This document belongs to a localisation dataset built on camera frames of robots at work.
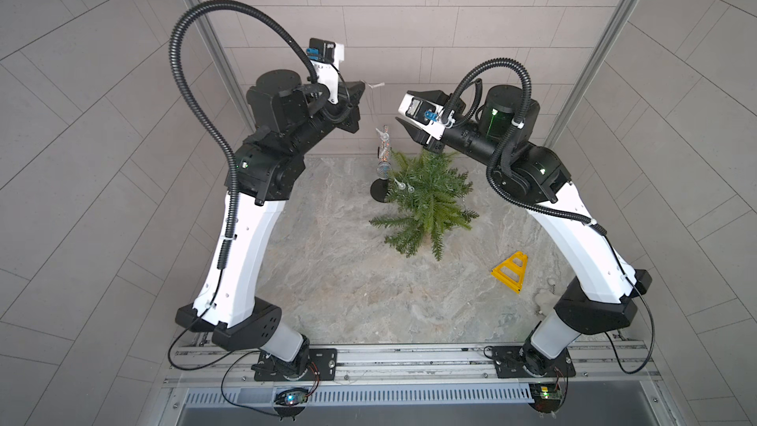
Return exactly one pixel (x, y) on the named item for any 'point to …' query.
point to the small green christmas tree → (427, 192)
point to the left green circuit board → (291, 396)
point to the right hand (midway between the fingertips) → (407, 99)
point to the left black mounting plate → (311, 365)
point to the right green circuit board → (547, 396)
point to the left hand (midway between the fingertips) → (368, 81)
